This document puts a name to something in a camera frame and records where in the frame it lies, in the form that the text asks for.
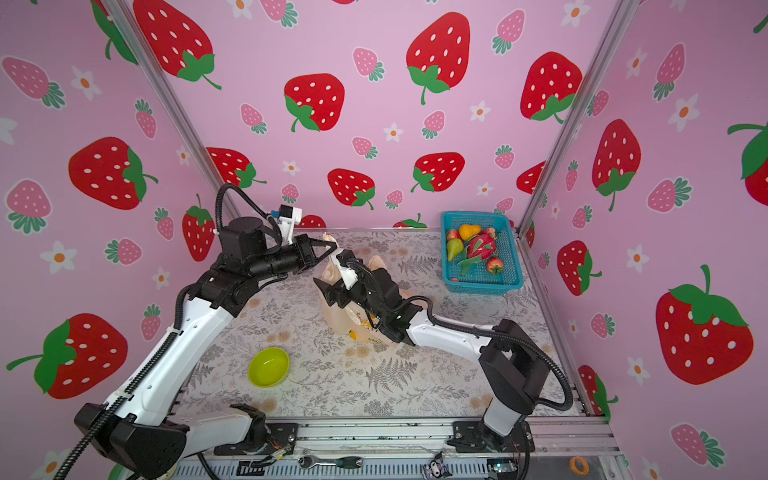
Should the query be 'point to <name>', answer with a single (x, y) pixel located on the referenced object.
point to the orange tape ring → (586, 466)
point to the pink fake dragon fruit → (480, 247)
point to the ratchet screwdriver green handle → (347, 462)
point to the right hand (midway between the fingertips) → (326, 267)
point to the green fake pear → (454, 248)
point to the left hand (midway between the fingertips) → (336, 244)
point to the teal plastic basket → (500, 274)
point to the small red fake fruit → (456, 235)
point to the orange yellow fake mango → (468, 231)
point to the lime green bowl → (268, 367)
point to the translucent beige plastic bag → (346, 320)
